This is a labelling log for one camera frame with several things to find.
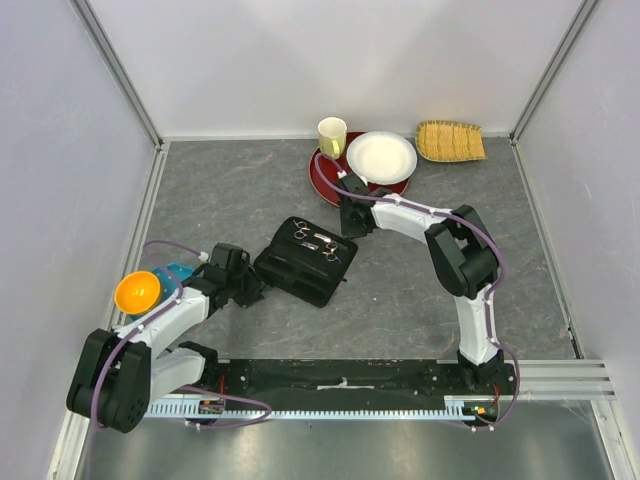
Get silver thinning scissors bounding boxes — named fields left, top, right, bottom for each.
left=322, top=241, right=341, bottom=263

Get silver hair scissors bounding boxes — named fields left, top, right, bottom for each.
left=292, top=219, right=334, bottom=251

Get black zip tool case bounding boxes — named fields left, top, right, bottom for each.
left=253, top=216, right=358, bottom=308

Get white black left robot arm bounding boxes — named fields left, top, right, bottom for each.
left=66, top=243, right=264, bottom=433

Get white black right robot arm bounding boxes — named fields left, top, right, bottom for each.
left=331, top=173, right=504, bottom=394

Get red round lacquer tray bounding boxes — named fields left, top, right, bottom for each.
left=308, top=147, right=409, bottom=207

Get blue dotted plate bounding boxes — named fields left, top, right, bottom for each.
left=124, top=263, right=194, bottom=320

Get white paper plate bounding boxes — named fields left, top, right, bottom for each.
left=346, top=131, right=417, bottom=185

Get orange plastic bowl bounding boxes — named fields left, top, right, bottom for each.
left=114, top=271, right=162, bottom=316

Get pale yellow ceramic mug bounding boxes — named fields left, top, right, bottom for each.
left=317, top=117, right=347, bottom=160

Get yellow woven bamboo tray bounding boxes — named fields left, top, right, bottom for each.
left=415, top=120, right=487, bottom=163

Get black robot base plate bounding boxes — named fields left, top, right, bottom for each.
left=195, top=359, right=516, bottom=409

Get slotted grey cable duct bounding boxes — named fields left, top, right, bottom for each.
left=145, top=394, right=498, bottom=421

